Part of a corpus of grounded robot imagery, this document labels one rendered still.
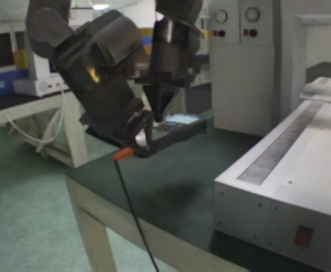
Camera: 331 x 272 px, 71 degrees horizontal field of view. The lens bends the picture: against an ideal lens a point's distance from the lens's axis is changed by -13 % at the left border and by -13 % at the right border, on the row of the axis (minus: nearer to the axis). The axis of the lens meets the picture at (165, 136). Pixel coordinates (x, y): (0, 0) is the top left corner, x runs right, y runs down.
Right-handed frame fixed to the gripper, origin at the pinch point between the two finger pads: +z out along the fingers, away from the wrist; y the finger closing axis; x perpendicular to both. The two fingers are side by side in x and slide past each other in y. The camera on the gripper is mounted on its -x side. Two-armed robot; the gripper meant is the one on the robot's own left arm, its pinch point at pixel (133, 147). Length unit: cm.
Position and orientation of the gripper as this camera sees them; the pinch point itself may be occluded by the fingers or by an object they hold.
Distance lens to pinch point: 46.6
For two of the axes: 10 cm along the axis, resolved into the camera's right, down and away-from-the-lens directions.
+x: -5.1, 7.3, -4.4
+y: -7.7, -1.7, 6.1
